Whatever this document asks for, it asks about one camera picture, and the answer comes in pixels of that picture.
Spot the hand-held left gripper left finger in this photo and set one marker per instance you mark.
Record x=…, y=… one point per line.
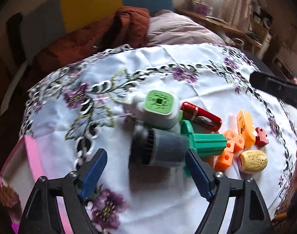
x=95, y=173

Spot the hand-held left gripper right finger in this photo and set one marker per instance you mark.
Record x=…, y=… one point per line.
x=198, y=178

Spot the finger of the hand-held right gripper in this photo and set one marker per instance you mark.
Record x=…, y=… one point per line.
x=277, y=85

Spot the green plastic fluted piece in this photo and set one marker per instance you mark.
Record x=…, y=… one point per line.
x=207, y=146

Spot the grey ribbed cylinder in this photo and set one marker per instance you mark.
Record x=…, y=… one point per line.
x=168, y=148

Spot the pink box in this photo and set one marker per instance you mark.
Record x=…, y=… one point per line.
x=34, y=156

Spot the orange plastic cube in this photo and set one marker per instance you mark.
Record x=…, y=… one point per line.
x=225, y=160
x=229, y=147
x=239, y=142
x=230, y=134

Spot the embroidered white tablecloth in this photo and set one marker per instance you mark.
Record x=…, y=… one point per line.
x=163, y=199

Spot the red plastic cube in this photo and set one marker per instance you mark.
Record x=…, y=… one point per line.
x=261, y=139

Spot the yellow patterned egg-shaped object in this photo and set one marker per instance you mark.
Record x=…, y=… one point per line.
x=254, y=162

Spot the glossy red tube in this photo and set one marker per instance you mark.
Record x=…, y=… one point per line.
x=204, y=117

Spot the cluttered white shelf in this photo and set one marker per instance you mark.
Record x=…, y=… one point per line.
x=261, y=22

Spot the wooden desk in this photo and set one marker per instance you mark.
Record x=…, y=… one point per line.
x=219, y=24

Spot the white toy with green top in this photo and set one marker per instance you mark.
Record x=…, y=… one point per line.
x=160, y=101

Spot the beige curtain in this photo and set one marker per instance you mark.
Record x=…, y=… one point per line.
x=236, y=2

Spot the patterned fabric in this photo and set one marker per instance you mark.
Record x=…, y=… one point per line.
x=289, y=199

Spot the purple patterned box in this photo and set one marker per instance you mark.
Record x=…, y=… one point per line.
x=202, y=7

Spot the pale pink pillow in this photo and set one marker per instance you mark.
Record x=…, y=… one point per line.
x=182, y=29

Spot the rust brown quilted jacket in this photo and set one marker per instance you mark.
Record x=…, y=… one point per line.
x=97, y=41

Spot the grey headboard panel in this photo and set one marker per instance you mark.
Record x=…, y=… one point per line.
x=41, y=29

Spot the yellow headboard panel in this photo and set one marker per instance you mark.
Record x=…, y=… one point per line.
x=90, y=4

